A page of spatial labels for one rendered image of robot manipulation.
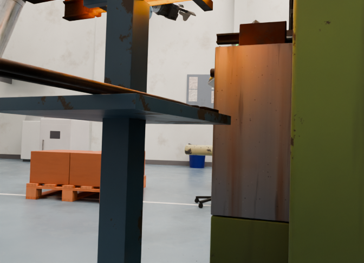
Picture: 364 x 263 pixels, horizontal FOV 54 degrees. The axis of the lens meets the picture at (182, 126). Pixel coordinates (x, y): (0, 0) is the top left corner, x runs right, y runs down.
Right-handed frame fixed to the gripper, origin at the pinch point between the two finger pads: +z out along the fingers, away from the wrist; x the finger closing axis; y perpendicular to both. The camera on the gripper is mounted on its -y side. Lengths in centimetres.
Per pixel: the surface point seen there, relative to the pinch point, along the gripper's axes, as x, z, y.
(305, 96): 136, -59, -13
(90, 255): 48, -35, 135
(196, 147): 72, -18, 43
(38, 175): -130, -18, 225
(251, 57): 107, -46, -10
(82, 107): 133, -96, -4
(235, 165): 120, -48, 15
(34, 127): -602, 90, 464
